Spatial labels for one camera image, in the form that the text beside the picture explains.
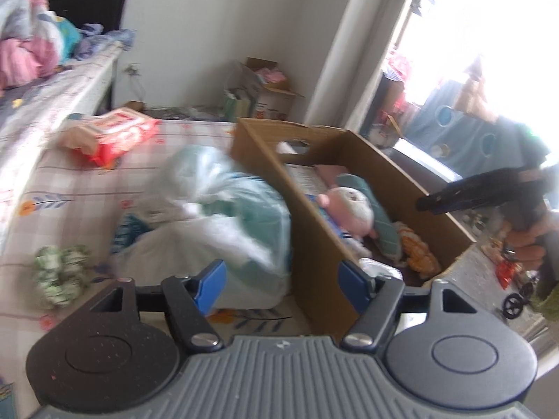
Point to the person's right hand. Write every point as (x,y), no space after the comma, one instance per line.
(526,251)

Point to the pink and white plush toy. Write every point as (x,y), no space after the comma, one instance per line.
(349,211)

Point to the checkered floor mat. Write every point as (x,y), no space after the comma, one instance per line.
(87,192)

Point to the black headboard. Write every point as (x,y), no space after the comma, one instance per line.
(87,8)

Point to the blue cloth with circles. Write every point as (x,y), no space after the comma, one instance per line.
(463,135)

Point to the pink soft pack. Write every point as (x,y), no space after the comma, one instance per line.
(329,172)

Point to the white plastic bag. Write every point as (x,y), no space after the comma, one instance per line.
(218,209)

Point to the white curtain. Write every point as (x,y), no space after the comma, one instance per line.
(362,43)

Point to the wall socket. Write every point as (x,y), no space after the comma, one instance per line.
(133,69)

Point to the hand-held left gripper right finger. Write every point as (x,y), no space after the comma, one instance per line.
(353,288)

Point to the orange red wipes pack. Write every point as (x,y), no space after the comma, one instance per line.
(113,135)

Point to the purple blue cloth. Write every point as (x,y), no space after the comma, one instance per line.
(109,39)

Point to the orange striped towel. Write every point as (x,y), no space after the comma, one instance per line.
(419,251)

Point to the teal cloth on bed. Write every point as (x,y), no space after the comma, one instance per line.
(67,39)

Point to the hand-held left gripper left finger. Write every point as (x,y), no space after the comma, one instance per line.
(212,286)

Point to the white quilted mattress pad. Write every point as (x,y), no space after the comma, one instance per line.
(48,109)

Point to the small open cardboard box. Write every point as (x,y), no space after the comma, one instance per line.
(266,91)

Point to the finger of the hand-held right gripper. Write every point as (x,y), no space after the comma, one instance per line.
(463,192)

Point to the green floral cloth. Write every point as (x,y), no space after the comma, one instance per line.
(61,275)

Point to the black wheeled toy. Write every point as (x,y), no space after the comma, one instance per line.
(515,303)

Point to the teal cloth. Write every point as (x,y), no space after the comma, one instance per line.
(384,227)
(67,39)

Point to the blue face mask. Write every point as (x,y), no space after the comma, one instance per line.
(129,233)

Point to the pink and grey quilt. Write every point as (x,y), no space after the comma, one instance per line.
(26,39)

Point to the large cardboard box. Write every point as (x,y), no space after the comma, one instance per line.
(314,244)

